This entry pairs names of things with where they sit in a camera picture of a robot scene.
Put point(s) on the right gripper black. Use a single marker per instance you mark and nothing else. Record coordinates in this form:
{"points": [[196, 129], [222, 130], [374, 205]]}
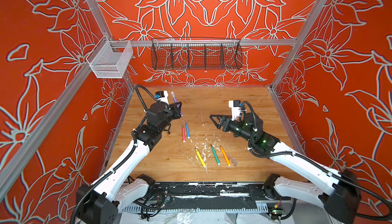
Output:
{"points": [[225, 122]]}

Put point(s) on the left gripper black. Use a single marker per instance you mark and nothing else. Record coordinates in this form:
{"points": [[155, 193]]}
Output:
{"points": [[176, 111]]}

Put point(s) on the purple marker pen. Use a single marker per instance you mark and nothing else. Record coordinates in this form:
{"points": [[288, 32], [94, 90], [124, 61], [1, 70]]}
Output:
{"points": [[174, 98]]}

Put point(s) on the blue marker pen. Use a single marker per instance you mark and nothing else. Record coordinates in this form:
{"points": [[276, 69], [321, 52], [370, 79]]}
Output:
{"points": [[187, 130]]}

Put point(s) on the pink marker pen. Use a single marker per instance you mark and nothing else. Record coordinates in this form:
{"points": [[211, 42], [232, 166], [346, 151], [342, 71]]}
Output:
{"points": [[183, 133]]}

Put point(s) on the yellow marker pen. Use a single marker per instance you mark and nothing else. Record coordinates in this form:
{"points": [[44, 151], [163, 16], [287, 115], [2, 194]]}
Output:
{"points": [[200, 158]]}

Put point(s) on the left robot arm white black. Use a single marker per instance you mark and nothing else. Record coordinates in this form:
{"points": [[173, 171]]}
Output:
{"points": [[104, 199]]}

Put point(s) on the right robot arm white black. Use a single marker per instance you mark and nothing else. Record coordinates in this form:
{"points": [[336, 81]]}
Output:
{"points": [[325, 187]]}

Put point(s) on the green marker pen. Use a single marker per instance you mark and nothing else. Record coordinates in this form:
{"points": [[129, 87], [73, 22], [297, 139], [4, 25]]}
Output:
{"points": [[215, 155]]}

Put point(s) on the orange marker pen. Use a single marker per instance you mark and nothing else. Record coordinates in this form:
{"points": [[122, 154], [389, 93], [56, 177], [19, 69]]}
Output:
{"points": [[225, 156]]}

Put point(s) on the clear plastic bin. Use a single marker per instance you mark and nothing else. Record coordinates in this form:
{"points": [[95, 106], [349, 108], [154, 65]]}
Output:
{"points": [[109, 61]]}

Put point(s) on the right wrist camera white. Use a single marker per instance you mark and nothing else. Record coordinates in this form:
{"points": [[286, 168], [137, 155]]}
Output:
{"points": [[236, 109]]}

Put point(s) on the black wire basket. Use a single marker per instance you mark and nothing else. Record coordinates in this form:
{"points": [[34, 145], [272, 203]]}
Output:
{"points": [[185, 53]]}

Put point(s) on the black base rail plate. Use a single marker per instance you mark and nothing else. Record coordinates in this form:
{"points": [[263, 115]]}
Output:
{"points": [[251, 190]]}

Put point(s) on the grey slotted cable duct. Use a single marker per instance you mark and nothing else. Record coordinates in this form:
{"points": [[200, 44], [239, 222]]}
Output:
{"points": [[260, 208]]}

